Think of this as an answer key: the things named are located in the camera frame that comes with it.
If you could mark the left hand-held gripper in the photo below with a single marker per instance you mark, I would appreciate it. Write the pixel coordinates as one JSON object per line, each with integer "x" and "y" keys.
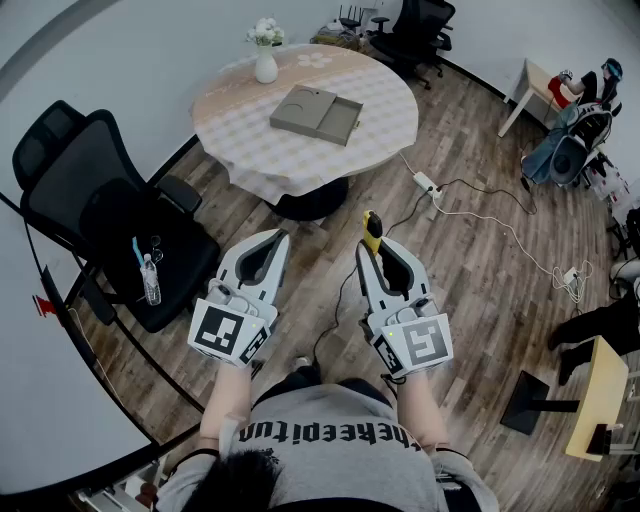
{"x": 220, "y": 330}

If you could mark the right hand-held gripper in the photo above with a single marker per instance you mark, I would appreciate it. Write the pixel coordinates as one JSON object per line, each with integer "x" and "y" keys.
{"x": 425, "y": 345}

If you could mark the yellow handled tool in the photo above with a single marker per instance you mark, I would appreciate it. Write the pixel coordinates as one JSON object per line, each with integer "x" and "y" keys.
{"x": 371, "y": 234}

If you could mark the grey tray box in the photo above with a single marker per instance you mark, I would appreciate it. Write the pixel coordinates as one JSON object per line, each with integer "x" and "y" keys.
{"x": 300, "y": 114}

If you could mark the person's right forearm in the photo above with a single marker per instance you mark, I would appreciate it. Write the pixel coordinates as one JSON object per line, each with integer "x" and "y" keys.
{"x": 420, "y": 410}

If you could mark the person's left forearm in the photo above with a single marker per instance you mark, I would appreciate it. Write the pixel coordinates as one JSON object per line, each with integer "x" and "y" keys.
{"x": 227, "y": 395}

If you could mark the black round table base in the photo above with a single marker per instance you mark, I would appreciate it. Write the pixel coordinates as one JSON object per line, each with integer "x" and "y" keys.
{"x": 310, "y": 206}

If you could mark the eyeglasses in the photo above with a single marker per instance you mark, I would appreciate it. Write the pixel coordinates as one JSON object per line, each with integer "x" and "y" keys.
{"x": 156, "y": 248}

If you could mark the white power strip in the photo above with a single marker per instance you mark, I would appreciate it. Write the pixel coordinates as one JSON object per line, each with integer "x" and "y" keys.
{"x": 426, "y": 181}

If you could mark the clear plastic water bottle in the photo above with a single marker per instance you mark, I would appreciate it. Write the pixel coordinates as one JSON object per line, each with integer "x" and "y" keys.
{"x": 151, "y": 282}

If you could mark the person's shoe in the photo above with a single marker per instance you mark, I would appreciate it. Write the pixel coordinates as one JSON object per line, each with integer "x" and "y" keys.
{"x": 302, "y": 362}

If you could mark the blue toothbrush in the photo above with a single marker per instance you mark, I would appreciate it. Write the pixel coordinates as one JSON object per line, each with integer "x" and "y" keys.
{"x": 137, "y": 252}

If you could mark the person's black trousers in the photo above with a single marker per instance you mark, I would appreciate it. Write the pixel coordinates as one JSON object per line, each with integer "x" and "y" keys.
{"x": 305, "y": 377}

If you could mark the white vase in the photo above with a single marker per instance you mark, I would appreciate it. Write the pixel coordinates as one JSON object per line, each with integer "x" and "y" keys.
{"x": 266, "y": 67}

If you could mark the grey printed t-shirt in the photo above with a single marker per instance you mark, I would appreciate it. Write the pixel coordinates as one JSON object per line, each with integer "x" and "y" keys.
{"x": 340, "y": 475}

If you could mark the black mesh office chair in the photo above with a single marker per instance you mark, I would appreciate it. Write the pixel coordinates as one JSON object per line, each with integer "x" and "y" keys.
{"x": 75, "y": 165}

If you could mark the grey office chair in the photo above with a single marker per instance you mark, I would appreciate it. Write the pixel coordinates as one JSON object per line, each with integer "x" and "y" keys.
{"x": 570, "y": 160}

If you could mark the white flower bunch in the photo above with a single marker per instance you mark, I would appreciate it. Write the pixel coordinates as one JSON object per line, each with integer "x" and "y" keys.
{"x": 265, "y": 32}

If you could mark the light wooden desk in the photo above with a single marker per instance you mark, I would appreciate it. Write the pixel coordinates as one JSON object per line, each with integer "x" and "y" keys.
{"x": 602, "y": 395}

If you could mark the white side table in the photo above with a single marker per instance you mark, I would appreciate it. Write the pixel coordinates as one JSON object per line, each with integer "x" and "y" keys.
{"x": 532, "y": 80}

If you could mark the olive fabric bag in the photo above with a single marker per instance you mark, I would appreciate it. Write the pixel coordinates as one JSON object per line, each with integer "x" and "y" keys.
{"x": 340, "y": 37}

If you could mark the red cloth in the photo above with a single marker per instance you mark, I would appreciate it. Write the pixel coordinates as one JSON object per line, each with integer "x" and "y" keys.
{"x": 557, "y": 90}

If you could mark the black router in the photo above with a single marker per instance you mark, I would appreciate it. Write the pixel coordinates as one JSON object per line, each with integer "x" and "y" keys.
{"x": 351, "y": 21}

